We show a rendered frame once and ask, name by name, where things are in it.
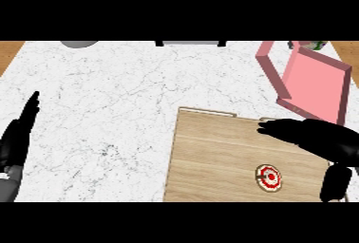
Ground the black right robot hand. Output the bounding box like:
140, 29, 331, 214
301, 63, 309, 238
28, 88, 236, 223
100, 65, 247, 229
256, 118, 359, 203

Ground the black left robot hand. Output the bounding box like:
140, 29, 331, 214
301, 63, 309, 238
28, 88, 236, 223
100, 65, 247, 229
0, 90, 41, 174

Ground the pink cardboard box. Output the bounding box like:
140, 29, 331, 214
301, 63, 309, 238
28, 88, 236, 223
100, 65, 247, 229
254, 41, 353, 126

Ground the wooden tray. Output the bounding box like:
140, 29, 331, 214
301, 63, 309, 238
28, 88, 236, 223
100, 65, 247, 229
161, 106, 349, 203

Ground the green and white object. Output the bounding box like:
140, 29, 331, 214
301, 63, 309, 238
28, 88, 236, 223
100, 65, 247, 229
288, 41, 328, 51

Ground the grey round object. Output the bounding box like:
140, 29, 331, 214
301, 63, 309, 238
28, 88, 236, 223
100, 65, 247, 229
59, 41, 99, 49

